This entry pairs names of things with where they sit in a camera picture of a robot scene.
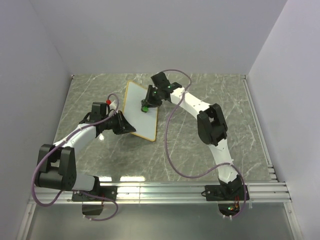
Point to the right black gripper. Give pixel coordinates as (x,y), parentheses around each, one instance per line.
(146,102)

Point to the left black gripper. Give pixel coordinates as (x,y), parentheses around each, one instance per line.
(124,126)

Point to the green whiteboard eraser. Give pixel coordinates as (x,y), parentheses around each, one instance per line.
(144,106)

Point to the yellow framed whiteboard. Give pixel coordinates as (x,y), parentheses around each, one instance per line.
(145,123)

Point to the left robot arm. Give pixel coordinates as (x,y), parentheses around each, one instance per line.
(56,165)

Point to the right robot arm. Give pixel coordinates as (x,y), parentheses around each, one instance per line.
(211,129)

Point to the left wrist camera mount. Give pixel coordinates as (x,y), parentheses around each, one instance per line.
(112,105)

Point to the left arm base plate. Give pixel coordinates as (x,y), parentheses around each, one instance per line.
(109,192)

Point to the aluminium front rail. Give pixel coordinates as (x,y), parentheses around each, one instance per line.
(190,192)

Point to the aluminium rail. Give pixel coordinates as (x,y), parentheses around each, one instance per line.
(270,166)
(190,192)

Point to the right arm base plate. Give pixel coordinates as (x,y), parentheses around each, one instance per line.
(220,193)

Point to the aluminium right side rail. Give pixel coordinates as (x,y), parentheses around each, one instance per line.
(270,166)

